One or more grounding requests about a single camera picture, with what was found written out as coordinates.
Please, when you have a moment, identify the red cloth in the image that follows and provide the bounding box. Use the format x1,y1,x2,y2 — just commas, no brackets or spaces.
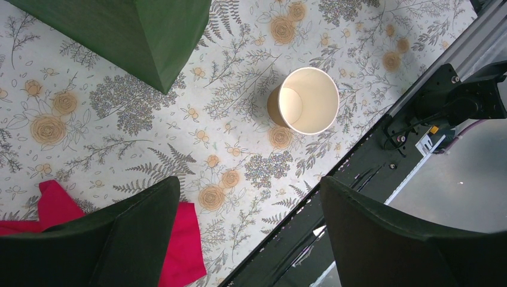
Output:
1,180,206,286

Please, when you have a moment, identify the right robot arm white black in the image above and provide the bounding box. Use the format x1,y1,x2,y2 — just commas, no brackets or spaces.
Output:
413,60,506,127

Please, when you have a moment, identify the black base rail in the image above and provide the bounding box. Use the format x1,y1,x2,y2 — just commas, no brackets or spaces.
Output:
219,63,464,287

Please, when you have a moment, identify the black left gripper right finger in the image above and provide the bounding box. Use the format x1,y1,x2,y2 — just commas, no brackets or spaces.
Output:
320,176,506,286

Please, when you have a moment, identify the floral table mat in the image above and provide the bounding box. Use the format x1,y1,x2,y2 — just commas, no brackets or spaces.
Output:
1,1,477,286

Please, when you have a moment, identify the green paper bag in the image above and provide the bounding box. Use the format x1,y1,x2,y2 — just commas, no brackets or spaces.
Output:
10,1,211,94

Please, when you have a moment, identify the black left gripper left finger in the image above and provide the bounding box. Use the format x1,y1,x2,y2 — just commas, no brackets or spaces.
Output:
1,176,180,286

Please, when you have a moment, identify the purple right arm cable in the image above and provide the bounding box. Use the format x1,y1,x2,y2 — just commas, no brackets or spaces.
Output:
455,118,488,139

